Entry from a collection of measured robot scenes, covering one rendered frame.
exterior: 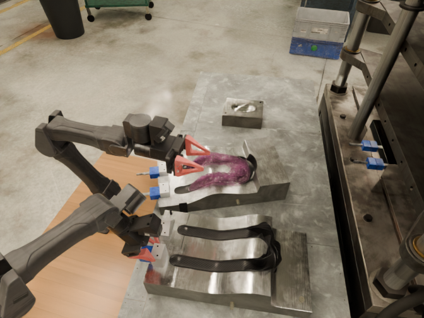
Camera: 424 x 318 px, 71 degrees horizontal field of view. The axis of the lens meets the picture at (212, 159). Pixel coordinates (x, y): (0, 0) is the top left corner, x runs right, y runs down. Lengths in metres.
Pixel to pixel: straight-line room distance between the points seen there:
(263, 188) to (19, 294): 0.80
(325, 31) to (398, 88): 2.45
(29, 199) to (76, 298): 1.55
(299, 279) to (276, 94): 1.09
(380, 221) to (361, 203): 0.10
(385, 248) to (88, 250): 1.06
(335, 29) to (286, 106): 2.35
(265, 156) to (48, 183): 1.83
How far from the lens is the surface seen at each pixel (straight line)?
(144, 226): 0.82
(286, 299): 1.00
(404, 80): 1.68
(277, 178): 1.17
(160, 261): 0.95
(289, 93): 1.83
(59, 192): 2.52
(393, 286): 1.15
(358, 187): 1.42
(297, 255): 1.06
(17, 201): 2.61
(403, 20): 1.37
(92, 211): 0.78
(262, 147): 1.28
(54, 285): 1.17
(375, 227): 1.32
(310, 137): 1.55
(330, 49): 4.05
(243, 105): 1.58
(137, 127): 0.78
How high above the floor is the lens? 1.78
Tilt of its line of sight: 46 degrees down
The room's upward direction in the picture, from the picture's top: straight up
